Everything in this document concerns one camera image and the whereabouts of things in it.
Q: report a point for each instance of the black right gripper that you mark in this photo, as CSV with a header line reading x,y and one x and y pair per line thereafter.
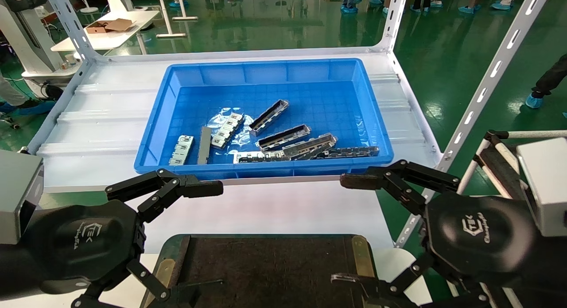
x,y
478,237

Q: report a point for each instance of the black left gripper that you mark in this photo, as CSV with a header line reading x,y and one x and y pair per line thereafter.
x,y
75,241

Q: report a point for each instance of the long grey channel part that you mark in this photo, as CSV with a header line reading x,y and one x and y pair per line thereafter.
x,y
268,117

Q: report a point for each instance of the black foam lined container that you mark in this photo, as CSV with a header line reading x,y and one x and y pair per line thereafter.
x,y
266,272

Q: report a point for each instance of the grey ribbed channel part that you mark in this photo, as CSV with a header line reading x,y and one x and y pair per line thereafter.
x,y
310,146

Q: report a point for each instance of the dark grey channel part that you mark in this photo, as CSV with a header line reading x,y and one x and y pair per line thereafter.
x,y
283,138

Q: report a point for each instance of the dark notched metal strip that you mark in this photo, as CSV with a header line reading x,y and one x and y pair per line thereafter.
x,y
354,152

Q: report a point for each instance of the grey flat metal bar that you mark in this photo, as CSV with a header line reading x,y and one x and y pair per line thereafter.
x,y
205,146

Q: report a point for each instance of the white metal shelf rack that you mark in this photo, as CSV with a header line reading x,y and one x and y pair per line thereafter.
x,y
407,122

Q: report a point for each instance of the flat silver notched strip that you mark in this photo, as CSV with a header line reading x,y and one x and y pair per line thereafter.
x,y
252,157

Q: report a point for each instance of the clear plastic bag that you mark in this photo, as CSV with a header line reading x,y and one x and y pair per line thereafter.
x,y
243,139

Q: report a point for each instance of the blue plastic bin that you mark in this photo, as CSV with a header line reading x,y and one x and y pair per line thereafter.
x,y
288,91

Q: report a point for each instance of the white desk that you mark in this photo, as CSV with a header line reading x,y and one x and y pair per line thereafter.
x,y
110,37
165,11

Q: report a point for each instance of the open cardboard box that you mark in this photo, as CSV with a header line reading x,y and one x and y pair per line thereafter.
x,y
117,24

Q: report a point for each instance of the short silver slotted bracket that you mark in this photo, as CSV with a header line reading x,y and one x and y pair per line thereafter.
x,y
181,150

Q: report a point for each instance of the white tube frame stand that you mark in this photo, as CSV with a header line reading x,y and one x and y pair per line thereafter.
x,y
498,166

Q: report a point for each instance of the long silver slotted bracket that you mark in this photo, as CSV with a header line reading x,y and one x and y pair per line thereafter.
x,y
227,130

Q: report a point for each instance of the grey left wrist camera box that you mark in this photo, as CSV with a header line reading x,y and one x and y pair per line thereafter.
x,y
17,192

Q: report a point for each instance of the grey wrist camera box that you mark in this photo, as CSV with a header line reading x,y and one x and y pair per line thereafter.
x,y
547,188
17,192

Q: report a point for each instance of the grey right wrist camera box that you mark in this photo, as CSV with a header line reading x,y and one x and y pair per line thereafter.
x,y
547,188

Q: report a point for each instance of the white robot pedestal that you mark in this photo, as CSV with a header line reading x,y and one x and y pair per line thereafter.
x,y
26,42

